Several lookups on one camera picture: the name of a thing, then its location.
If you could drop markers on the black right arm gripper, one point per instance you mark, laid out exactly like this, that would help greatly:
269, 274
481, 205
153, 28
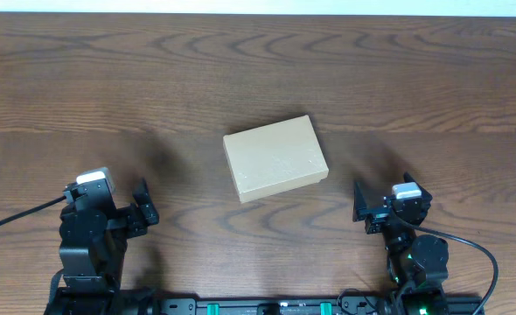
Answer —
383, 215

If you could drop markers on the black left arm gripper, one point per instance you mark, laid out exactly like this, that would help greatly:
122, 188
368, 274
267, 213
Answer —
136, 217

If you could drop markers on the brown cardboard box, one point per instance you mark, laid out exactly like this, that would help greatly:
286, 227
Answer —
275, 158

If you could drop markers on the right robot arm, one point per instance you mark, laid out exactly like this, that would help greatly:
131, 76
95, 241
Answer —
417, 264

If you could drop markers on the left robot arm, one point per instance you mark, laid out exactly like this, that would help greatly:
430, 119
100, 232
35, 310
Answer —
94, 239

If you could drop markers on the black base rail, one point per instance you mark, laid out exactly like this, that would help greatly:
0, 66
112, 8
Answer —
267, 306

